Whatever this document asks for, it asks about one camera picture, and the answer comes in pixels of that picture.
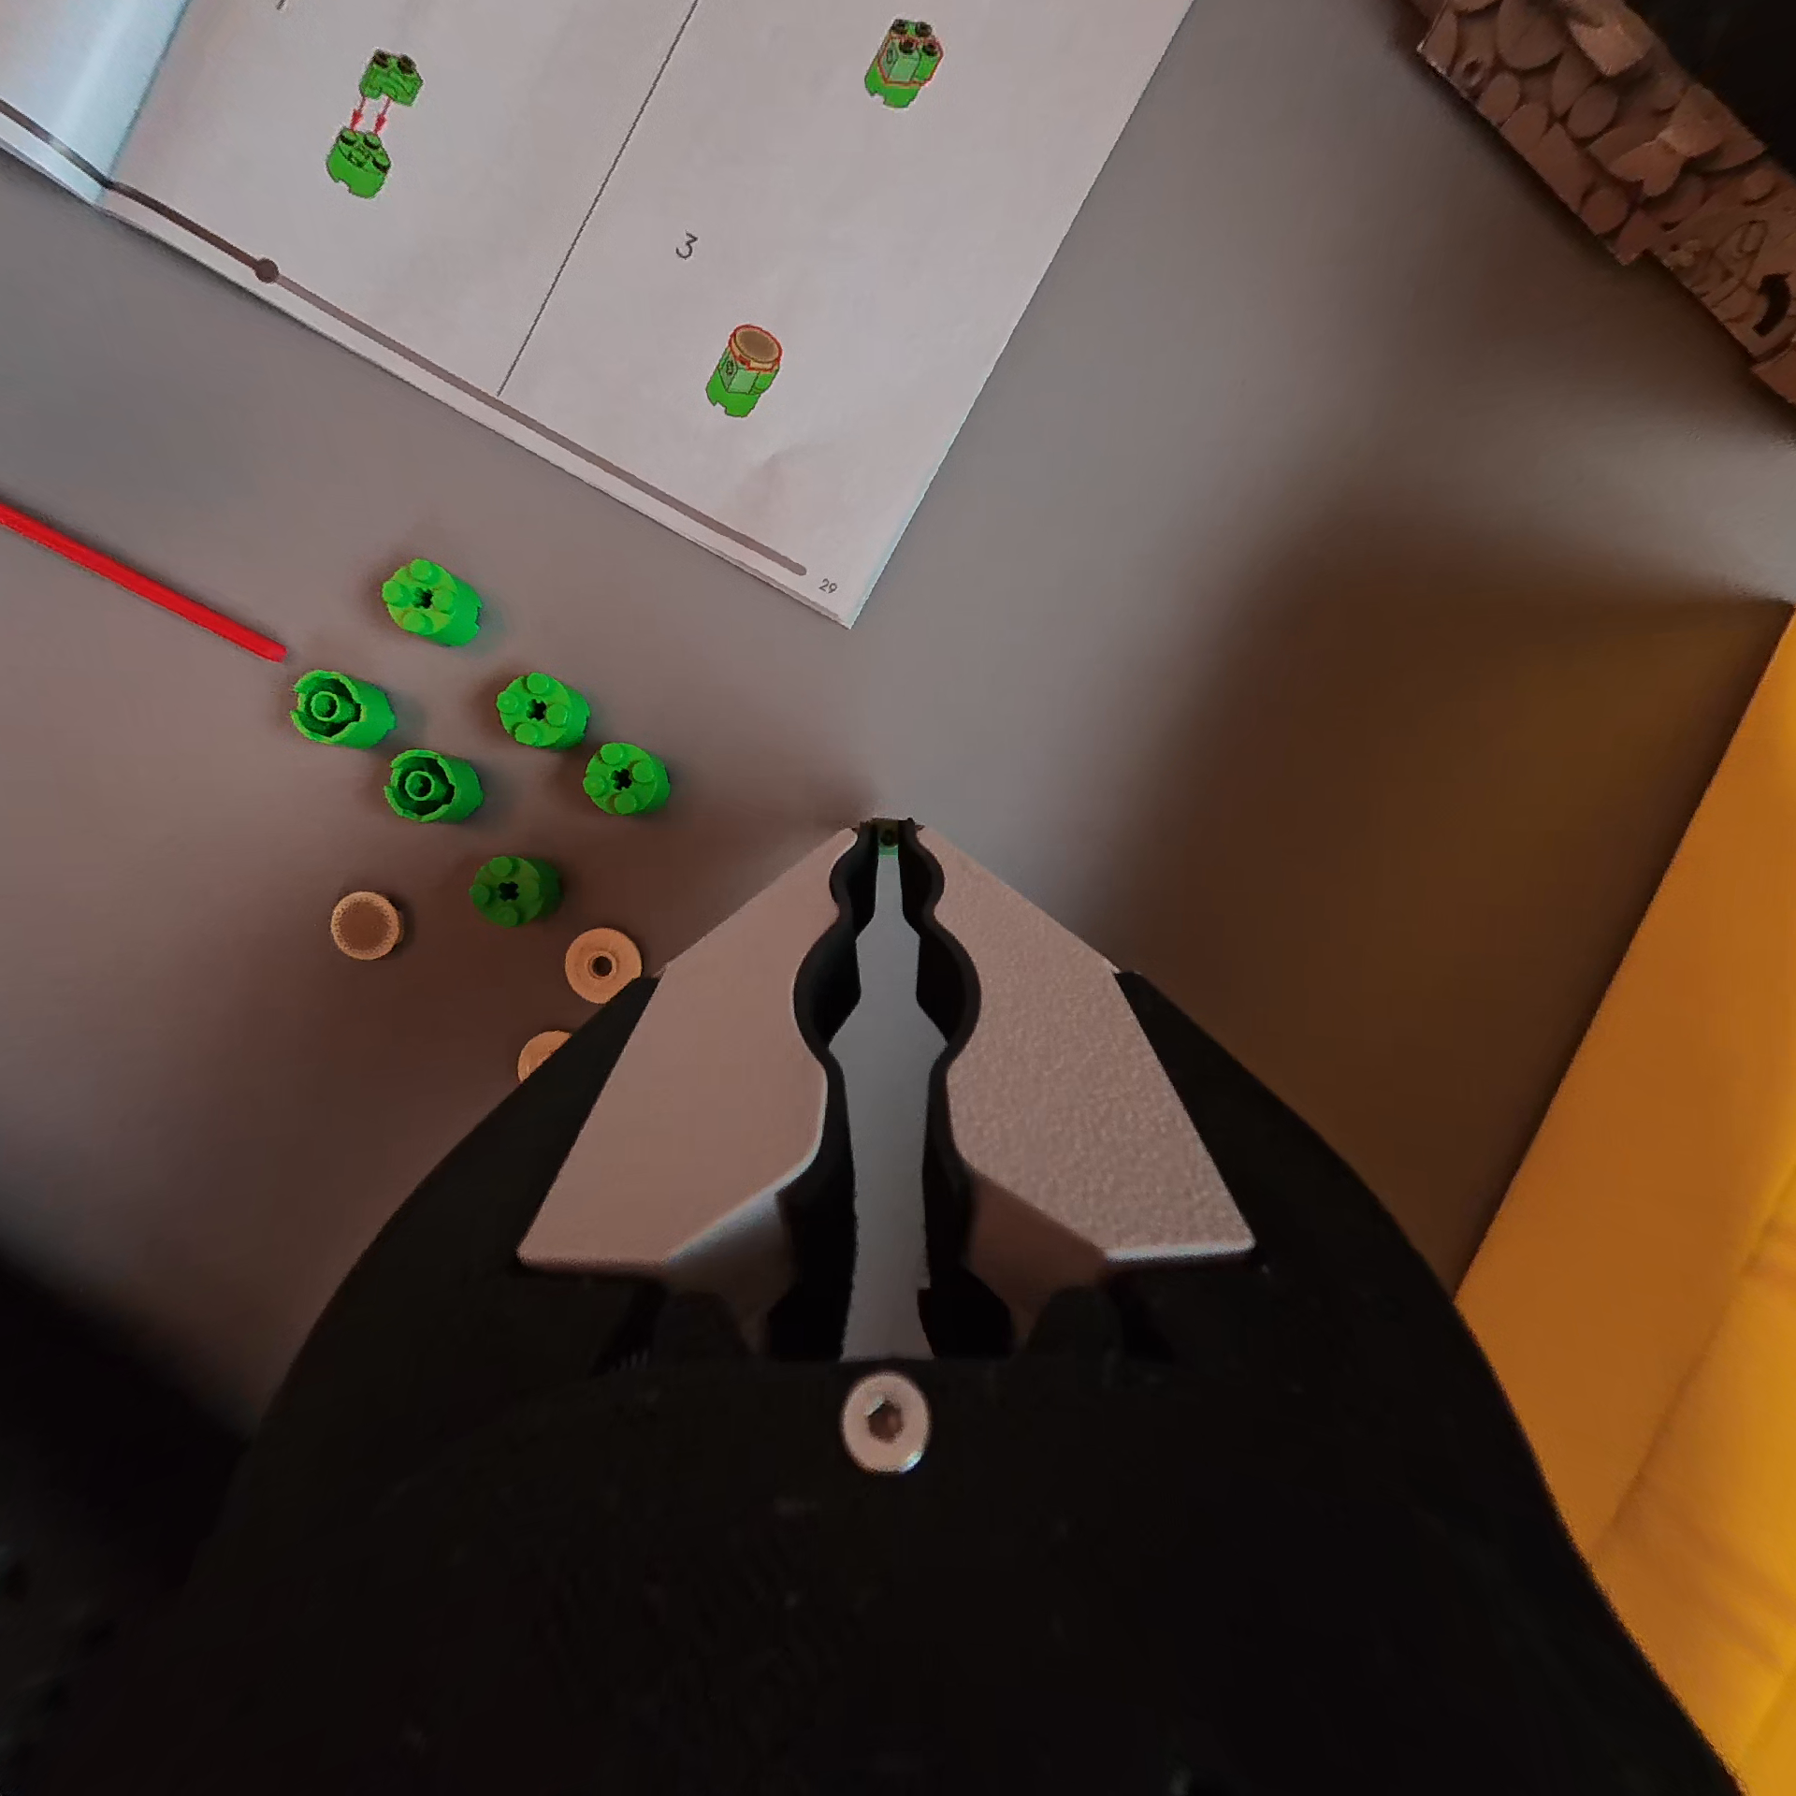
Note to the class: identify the black toy set box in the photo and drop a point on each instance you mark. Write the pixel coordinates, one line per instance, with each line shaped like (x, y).
(1612, 139)

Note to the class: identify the building instruction booklet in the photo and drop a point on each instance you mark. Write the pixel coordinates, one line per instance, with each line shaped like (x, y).
(701, 139)

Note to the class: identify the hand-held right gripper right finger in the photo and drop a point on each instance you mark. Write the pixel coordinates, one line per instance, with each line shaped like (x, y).
(1080, 1124)

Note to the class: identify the yellow plastic bin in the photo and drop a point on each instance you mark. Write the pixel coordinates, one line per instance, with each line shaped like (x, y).
(1684, 1124)

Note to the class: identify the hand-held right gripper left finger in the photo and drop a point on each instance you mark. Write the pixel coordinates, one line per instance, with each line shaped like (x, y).
(686, 1124)

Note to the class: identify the cluster of green round bricks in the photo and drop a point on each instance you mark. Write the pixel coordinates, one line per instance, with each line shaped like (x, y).
(433, 602)

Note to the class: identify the red toy rod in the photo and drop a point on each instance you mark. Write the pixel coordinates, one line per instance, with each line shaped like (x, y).
(139, 583)

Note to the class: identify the tan round tile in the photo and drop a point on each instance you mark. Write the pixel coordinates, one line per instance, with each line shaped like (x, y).
(368, 926)
(541, 1052)
(603, 965)

